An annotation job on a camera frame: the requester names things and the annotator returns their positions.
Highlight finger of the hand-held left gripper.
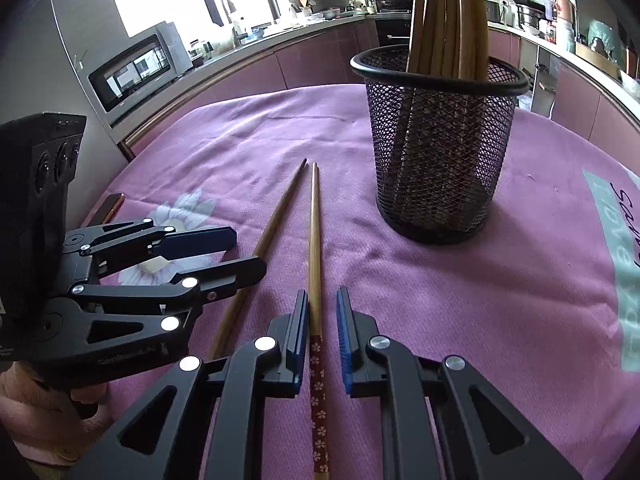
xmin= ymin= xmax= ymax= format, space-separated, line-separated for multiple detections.
xmin=64 ymin=217 xmax=237 ymax=274
xmin=74 ymin=256 xmax=269 ymax=362

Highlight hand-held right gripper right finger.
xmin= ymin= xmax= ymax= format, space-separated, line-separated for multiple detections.
xmin=336 ymin=286 xmax=583 ymax=480

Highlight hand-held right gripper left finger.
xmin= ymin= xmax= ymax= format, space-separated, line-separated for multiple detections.
xmin=65 ymin=289 xmax=309 ymax=480

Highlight wooden chopstick red floral handle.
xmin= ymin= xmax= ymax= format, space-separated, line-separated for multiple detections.
xmin=308 ymin=161 xmax=331 ymax=476
xmin=206 ymin=158 xmax=308 ymax=362

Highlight black mesh utensil holder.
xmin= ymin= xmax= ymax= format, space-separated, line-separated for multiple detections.
xmin=349 ymin=44 xmax=530 ymax=246

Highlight bundle of wooden chopsticks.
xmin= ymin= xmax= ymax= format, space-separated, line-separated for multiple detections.
xmin=392 ymin=0 xmax=492 ymax=222

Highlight small brown flat object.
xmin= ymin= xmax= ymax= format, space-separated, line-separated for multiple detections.
xmin=80 ymin=192 xmax=126 ymax=229

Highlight pink floral printed blanket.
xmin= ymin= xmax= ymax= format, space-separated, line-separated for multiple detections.
xmin=65 ymin=82 xmax=640 ymax=480

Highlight silver microwave oven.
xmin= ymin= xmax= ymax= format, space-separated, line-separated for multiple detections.
xmin=88 ymin=21 xmax=194 ymax=129

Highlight pink kitchen base cabinets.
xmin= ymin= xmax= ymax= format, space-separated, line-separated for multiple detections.
xmin=120 ymin=12 xmax=640 ymax=153

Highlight steel cooking pot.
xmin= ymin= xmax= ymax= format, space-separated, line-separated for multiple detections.
xmin=517 ymin=3 xmax=544 ymax=32

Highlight wooden box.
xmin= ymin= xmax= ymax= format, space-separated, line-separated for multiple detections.
xmin=574 ymin=41 xmax=622 ymax=79

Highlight green plastic bag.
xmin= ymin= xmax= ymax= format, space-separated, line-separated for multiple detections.
xmin=587 ymin=19 xmax=622 ymax=57

